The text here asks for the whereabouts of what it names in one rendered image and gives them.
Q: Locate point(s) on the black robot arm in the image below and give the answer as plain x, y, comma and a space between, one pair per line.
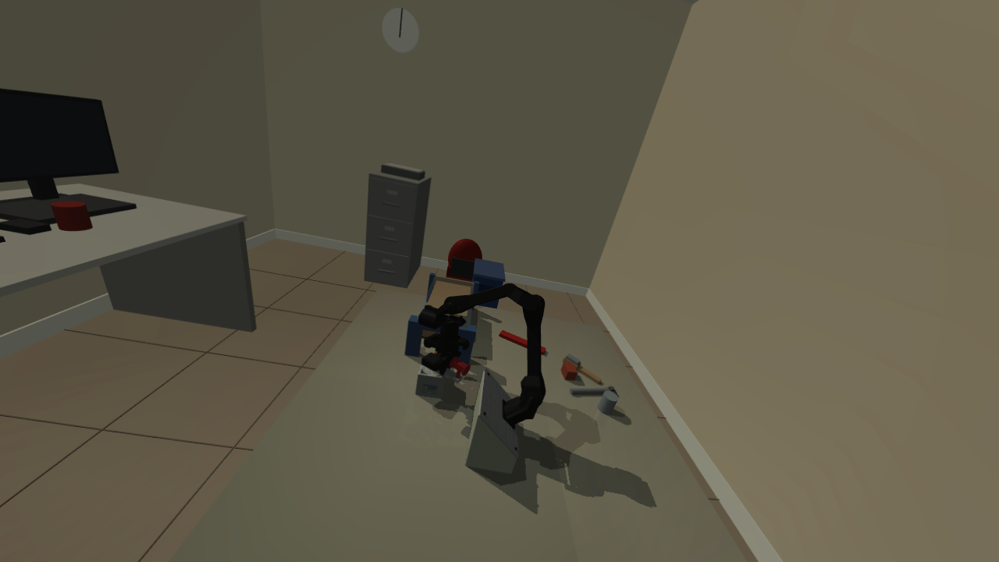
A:
533, 387

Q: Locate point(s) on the grey cylinder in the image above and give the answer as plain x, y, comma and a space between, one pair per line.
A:
607, 402

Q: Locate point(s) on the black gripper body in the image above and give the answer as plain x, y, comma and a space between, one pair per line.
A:
447, 346

